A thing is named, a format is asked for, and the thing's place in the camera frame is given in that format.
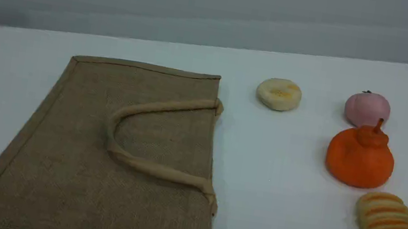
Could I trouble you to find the pink peach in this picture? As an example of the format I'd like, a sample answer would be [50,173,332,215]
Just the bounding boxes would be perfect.
[342,87,393,132]

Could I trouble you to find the brown jute bag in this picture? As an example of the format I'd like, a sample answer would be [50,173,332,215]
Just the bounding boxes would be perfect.
[0,41,239,229]

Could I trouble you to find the round cream bun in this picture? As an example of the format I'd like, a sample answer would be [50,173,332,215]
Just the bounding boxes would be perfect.
[254,75,304,114]

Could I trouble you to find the orange fruit with stem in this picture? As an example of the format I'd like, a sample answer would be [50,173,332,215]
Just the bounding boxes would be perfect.
[322,112,401,193]

